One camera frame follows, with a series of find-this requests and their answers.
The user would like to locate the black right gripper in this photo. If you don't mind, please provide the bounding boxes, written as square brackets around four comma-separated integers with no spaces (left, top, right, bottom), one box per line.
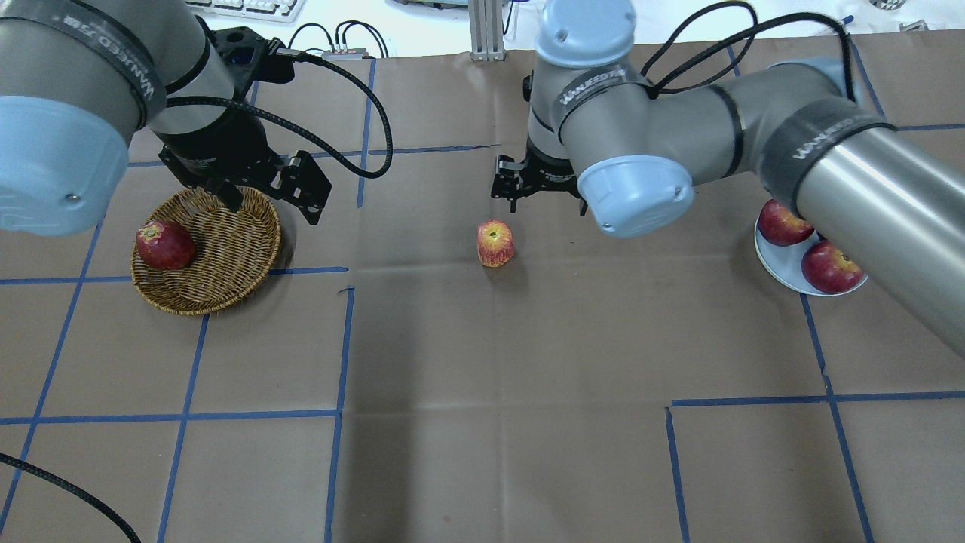
[492,147,589,216]

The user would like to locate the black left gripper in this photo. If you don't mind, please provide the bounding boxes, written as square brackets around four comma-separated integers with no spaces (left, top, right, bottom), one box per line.
[158,145,333,225]

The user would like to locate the red yellow apple carried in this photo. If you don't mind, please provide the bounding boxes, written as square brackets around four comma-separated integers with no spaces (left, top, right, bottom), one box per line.
[476,219,516,268]

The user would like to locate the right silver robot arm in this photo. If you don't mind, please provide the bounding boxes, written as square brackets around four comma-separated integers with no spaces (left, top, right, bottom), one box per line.
[492,1,964,354]

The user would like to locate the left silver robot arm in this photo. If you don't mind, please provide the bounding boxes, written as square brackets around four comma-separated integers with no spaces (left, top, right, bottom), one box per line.
[1,1,332,236]

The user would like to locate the wicker basket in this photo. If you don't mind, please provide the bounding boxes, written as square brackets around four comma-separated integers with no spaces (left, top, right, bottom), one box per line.
[130,188,282,316]

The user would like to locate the dark red apple in basket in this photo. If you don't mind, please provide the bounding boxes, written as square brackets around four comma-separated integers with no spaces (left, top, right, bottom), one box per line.
[136,220,197,269]

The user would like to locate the red apple on plate back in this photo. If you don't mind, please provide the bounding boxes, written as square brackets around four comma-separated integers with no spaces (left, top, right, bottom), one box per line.
[757,199,816,247]

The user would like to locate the red apple on plate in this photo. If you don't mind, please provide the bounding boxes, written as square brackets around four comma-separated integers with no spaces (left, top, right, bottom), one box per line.
[757,199,816,247]
[801,240,866,295]

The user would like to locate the light blue plate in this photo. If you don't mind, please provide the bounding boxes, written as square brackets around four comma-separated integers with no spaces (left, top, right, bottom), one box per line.
[754,226,866,296]

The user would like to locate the red apple on plate front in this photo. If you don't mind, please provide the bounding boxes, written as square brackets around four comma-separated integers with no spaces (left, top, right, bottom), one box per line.
[801,240,866,295]

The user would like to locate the white keyboard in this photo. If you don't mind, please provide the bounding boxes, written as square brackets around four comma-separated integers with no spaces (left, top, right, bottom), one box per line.
[184,1,309,23]

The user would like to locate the patterned tape roll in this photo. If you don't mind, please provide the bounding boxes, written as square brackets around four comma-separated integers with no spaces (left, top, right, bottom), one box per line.
[868,0,906,11]

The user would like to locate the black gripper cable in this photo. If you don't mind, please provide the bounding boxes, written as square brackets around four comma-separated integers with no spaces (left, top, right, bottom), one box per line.
[166,45,394,180]

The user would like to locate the aluminium frame post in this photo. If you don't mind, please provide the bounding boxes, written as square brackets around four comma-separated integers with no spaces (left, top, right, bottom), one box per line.
[467,0,506,62]

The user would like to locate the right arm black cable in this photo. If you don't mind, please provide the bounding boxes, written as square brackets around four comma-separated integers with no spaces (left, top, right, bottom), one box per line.
[641,0,857,103]

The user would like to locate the black cable foreground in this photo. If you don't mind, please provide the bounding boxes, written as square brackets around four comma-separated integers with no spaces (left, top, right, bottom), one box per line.
[1,453,142,542]

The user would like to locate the small metal bracket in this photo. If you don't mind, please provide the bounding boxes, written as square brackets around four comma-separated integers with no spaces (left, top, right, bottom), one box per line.
[899,20,930,32]

